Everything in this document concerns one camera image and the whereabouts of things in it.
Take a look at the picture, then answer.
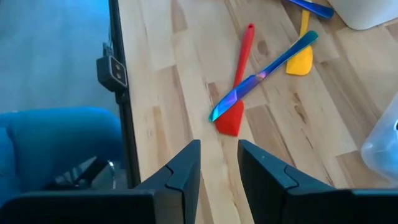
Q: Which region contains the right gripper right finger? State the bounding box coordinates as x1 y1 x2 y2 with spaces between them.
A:
238 139 398 224

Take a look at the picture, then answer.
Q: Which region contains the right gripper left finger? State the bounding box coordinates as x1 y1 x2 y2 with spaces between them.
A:
0 139 201 224

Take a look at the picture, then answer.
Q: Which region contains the red silicone spatula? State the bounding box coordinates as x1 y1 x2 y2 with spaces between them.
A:
214 23 256 138

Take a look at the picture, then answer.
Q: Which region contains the blue upholstered chair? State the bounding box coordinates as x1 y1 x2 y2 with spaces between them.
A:
0 106 125 208

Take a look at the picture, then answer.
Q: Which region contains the clear plastic storage bin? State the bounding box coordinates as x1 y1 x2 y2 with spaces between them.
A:
360 91 398 184

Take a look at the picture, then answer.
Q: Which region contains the yellow silicone spatula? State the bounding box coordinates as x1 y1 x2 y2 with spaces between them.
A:
285 9 314 77

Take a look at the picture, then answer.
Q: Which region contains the white plastic storage bin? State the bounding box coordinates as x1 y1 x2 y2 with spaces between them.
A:
326 0 398 31

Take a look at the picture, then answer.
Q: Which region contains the black metal table frame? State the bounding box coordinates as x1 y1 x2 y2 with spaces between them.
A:
107 0 142 189

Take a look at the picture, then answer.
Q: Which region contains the black table-level camera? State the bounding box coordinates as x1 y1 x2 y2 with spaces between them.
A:
95 42 129 94

